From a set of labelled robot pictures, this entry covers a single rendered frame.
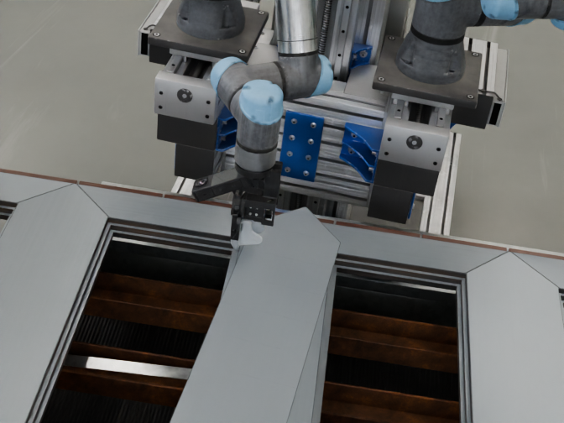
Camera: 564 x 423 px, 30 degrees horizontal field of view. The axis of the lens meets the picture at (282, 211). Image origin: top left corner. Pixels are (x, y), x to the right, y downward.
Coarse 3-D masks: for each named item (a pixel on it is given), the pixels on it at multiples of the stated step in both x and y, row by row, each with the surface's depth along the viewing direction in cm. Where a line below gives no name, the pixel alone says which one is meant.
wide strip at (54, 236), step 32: (64, 192) 211; (32, 224) 202; (64, 224) 203; (96, 224) 204; (0, 256) 194; (32, 256) 194; (64, 256) 195; (0, 288) 187; (32, 288) 188; (64, 288) 189; (0, 320) 181; (32, 320) 182; (64, 320) 182; (0, 352) 175; (32, 352) 176; (0, 384) 169; (32, 384) 170; (0, 416) 164
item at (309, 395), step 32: (128, 224) 206; (96, 256) 198; (352, 256) 205; (224, 288) 197; (448, 288) 205; (320, 320) 190; (64, 352) 180; (320, 352) 183; (320, 384) 179; (32, 416) 167; (320, 416) 175
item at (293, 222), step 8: (280, 216) 212; (288, 216) 212; (296, 216) 213; (304, 216) 213; (280, 224) 210; (288, 224) 210; (296, 224) 210; (304, 224) 211; (312, 224) 211; (320, 224) 211; (296, 232) 208; (304, 232) 209; (312, 232) 209; (320, 232) 209; (328, 232) 209; (336, 240) 208
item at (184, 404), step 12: (180, 408) 170; (192, 408) 170; (204, 408) 170; (216, 408) 170; (180, 420) 168; (192, 420) 168; (204, 420) 168; (216, 420) 168; (228, 420) 169; (240, 420) 169; (252, 420) 169; (264, 420) 169
